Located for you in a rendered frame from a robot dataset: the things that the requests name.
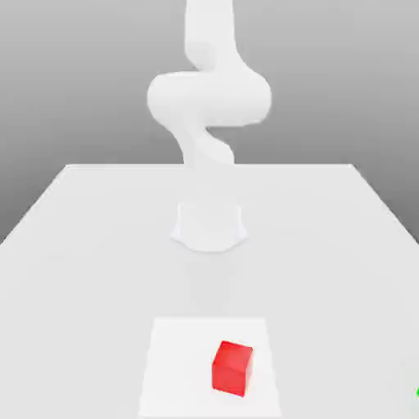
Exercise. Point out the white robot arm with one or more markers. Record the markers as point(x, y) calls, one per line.
point(209, 98)

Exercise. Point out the small red cube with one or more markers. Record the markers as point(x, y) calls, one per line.
point(231, 368)

